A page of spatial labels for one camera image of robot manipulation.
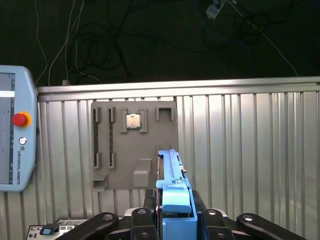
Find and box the silver CPU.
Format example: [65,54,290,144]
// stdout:
[125,113,142,130]

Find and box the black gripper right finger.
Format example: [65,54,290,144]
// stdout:
[191,191,307,240]

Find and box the grey parts rack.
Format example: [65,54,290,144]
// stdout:
[90,99,179,193]

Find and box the black blue release latch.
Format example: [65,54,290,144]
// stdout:
[39,226,60,236]

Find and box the white cable with plug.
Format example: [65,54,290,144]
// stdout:
[48,0,85,86]

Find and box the grey metal slot retainer flap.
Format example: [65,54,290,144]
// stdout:
[26,219,88,240]

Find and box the pale blue teach pendant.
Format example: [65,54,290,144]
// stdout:
[0,65,39,193]

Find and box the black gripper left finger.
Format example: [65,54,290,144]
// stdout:
[54,189,161,240]

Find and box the hard disk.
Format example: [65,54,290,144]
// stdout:
[155,149,201,240]

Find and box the blue floor cable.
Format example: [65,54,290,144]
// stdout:
[201,14,256,76]

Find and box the grey power adapter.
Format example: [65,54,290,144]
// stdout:
[205,0,226,20]

